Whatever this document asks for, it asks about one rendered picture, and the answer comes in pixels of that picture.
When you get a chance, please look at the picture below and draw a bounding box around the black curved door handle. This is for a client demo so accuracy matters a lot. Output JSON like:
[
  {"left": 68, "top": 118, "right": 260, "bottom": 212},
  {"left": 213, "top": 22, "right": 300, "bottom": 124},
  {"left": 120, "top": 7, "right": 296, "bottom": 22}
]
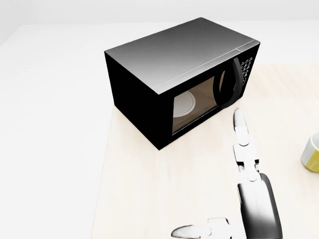
[{"left": 219, "top": 57, "right": 244, "bottom": 110}]

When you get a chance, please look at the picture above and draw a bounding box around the black microwave oven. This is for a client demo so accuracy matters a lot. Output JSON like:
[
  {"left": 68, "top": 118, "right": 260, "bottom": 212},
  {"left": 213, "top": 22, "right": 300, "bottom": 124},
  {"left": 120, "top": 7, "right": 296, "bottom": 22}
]
[{"left": 104, "top": 16, "right": 261, "bottom": 151}]

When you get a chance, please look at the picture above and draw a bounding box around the black microwave door with window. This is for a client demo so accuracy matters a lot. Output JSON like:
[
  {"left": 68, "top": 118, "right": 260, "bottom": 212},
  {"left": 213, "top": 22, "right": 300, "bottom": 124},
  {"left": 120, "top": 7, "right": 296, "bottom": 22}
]
[{"left": 158, "top": 51, "right": 244, "bottom": 151}]

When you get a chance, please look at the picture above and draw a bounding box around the white round turntable plate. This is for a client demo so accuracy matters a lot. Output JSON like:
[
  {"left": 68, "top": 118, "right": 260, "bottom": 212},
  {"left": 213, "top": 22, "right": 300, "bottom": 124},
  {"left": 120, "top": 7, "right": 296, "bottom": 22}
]
[{"left": 173, "top": 91, "right": 196, "bottom": 118}]

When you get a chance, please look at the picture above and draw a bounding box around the white and yellow mug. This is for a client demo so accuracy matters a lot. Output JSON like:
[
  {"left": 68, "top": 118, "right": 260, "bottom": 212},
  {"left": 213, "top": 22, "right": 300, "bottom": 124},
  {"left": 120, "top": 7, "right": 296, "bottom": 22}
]
[{"left": 301, "top": 131, "right": 319, "bottom": 173}]

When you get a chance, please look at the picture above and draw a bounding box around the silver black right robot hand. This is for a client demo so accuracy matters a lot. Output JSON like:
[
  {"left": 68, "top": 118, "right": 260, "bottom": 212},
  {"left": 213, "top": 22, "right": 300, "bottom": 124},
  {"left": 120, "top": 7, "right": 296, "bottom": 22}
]
[{"left": 170, "top": 108, "right": 284, "bottom": 239}]

